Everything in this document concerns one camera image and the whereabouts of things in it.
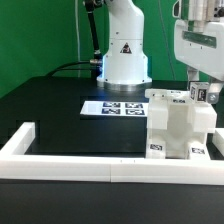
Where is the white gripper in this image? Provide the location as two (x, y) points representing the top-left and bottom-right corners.
(173, 0), (224, 104)

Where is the white chair seat block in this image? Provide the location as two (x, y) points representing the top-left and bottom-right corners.
(146, 99), (210, 160)

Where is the white chair back frame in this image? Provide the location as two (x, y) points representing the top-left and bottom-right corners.
(145, 89), (217, 135)

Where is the white paper marker sheet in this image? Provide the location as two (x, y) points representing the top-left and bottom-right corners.
(80, 101), (148, 117)

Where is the black robot cable hose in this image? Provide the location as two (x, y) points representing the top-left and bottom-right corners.
(45, 0), (103, 78)

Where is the thin white hanging cable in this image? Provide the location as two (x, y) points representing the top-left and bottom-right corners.
(76, 0), (82, 78)

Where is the white U-shaped fence frame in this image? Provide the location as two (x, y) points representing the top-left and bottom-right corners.
(0, 122), (224, 186)

